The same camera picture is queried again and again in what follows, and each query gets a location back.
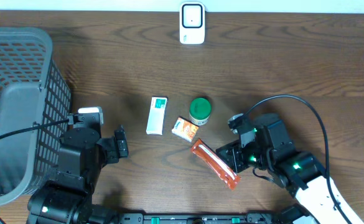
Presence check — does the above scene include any orange snack bar packet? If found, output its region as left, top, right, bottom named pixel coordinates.
left=190, top=139, right=241, bottom=190

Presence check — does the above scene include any white green Panadol box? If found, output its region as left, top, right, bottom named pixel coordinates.
left=146, top=96, right=168, bottom=135

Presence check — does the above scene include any small orange box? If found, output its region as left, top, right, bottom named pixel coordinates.
left=172, top=117, right=199, bottom=142

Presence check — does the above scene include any green lid supplement bottle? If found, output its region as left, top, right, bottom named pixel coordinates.
left=189, top=98, right=212, bottom=126

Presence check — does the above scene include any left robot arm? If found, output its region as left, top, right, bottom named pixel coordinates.
left=27, top=127, right=129, bottom=223

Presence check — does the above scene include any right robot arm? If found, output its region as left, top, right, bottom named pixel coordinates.
left=216, top=113, right=362, bottom=223

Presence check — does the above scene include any white barcode scanner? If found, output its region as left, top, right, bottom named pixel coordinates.
left=179, top=1, right=205, bottom=45

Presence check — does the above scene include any grey plastic mesh basket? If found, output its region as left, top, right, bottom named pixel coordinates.
left=0, top=27, right=71, bottom=206

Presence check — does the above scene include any black right camera cable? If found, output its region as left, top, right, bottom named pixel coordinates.
left=243, top=94, right=353, bottom=224

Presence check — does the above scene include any black camera cable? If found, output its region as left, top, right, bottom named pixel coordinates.
left=0, top=119, right=70, bottom=224
left=243, top=94, right=353, bottom=224

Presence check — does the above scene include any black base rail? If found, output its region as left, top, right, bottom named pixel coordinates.
left=118, top=212, right=292, bottom=224

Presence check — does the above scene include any black left camera cable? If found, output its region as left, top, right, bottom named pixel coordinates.
left=0, top=119, right=70, bottom=224

